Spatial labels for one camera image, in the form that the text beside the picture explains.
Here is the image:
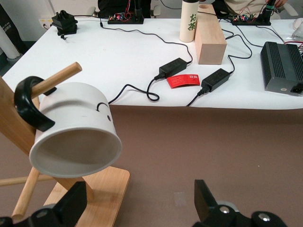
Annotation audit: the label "black plastic bracket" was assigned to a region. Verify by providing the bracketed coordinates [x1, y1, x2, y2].
[51, 9, 79, 40]

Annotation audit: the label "black fabric with white lettering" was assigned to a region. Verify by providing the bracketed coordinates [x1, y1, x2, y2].
[0, 0, 28, 55]

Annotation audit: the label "cream canister green characters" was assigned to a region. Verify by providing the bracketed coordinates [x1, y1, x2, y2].
[179, 0, 198, 43]

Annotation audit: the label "wooden block with hole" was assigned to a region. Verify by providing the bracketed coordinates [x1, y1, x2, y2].
[194, 3, 227, 65]

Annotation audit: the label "wooden mug stand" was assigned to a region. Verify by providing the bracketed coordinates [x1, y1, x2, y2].
[0, 61, 131, 227]

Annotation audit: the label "white cylindrical post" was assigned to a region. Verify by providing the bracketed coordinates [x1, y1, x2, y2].
[0, 23, 21, 60]

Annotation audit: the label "grey power supply unit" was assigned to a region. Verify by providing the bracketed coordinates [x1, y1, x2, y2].
[260, 41, 303, 96]

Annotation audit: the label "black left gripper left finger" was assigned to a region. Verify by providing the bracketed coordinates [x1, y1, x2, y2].
[0, 181, 88, 227]

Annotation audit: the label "white side table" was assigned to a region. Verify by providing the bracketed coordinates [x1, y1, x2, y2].
[0, 16, 303, 111]

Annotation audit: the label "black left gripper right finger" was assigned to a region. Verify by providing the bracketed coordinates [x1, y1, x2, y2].
[191, 179, 288, 227]

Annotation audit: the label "white power strip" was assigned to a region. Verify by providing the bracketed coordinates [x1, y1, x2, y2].
[38, 18, 54, 28]

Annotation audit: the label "red card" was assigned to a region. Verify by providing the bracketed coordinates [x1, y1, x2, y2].
[166, 73, 201, 89]

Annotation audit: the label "person in beige top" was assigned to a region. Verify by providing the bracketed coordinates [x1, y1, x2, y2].
[223, 0, 286, 18]

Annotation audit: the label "white mug black handle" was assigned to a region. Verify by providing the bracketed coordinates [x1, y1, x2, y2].
[13, 76, 123, 178]

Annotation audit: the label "white plastic bag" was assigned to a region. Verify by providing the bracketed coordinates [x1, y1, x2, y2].
[290, 18, 303, 41]

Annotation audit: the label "black power cord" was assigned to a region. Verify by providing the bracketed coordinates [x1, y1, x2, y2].
[107, 72, 168, 106]
[186, 84, 213, 107]

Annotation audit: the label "clear tape patch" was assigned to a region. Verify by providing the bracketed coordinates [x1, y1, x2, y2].
[173, 191, 188, 207]

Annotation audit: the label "black cable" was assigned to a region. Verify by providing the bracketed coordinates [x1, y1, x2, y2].
[222, 28, 253, 75]
[98, 14, 194, 66]

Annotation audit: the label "black power adapter brick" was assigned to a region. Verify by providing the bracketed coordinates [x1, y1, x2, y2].
[200, 68, 231, 92]
[159, 57, 188, 77]

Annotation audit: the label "circuit board on black base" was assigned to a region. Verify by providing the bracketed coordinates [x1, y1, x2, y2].
[231, 0, 276, 26]
[107, 7, 144, 25]

